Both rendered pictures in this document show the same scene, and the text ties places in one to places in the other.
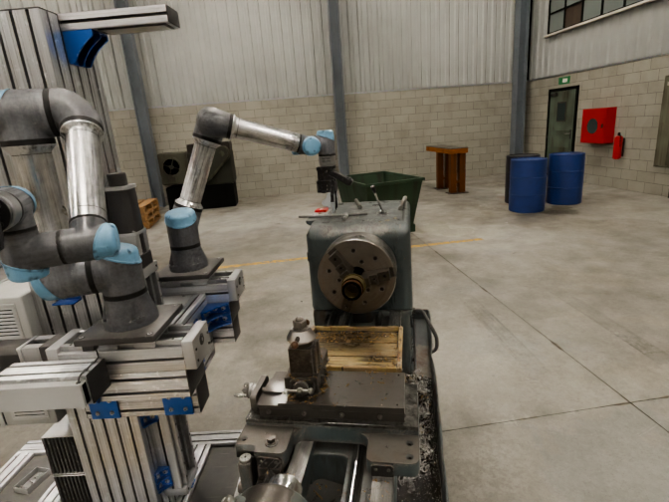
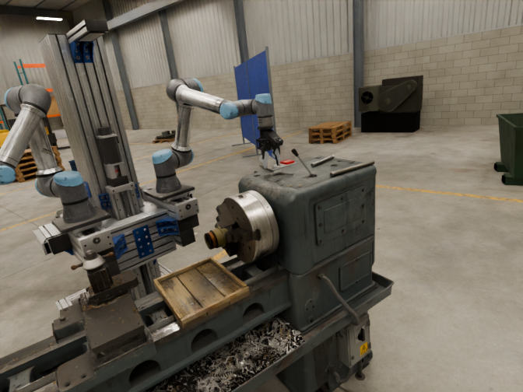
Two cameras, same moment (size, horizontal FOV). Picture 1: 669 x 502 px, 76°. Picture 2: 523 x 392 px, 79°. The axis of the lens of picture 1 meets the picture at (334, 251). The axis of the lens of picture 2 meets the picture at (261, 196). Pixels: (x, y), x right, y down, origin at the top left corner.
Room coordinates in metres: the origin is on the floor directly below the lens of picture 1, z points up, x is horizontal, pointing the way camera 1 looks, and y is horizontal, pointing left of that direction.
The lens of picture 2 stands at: (0.79, -1.13, 1.68)
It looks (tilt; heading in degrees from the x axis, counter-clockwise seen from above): 19 degrees down; 47
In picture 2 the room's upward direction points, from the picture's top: 7 degrees counter-clockwise
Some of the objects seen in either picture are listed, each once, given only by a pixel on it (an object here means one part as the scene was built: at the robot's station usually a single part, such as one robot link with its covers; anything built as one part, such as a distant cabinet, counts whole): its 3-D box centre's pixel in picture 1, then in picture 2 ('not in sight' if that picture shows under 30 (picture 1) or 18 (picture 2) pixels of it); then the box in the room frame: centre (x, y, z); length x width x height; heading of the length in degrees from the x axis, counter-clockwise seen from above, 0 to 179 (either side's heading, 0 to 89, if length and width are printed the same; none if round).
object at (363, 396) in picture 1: (328, 393); (108, 309); (1.03, 0.05, 0.95); 0.43 x 0.17 x 0.05; 79
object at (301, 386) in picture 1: (308, 373); (110, 288); (1.08, 0.10, 0.99); 0.20 x 0.10 x 0.05; 169
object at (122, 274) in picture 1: (116, 267); (69, 185); (1.16, 0.62, 1.33); 0.13 x 0.12 x 0.14; 109
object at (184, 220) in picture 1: (182, 226); (164, 162); (1.66, 0.59, 1.33); 0.13 x 0.12 x 0.14; 14
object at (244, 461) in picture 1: (247, 471); not in sight; (0.89, 0.26, 0.84); 0.04 x 0.04 x 0.10; 79
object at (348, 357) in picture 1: (351, 349); (199, 286); (1.38, -0.04, 0.89); 0.36 x 0.30 x 0.04; 79
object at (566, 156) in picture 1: (564, 177); not in sight; (7.70, -4.27, 0.44); 0.59 x 0.59 x 0.88
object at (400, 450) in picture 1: (332, 421); (99, 329); (0.99, 0.04, 0.90); 0.47 x 0.30 x 0.06; 79
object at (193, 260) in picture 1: (187, 255); (167, 181); (1.66, 0.59, 1.21); 0.15 x 0.15 x 0.10
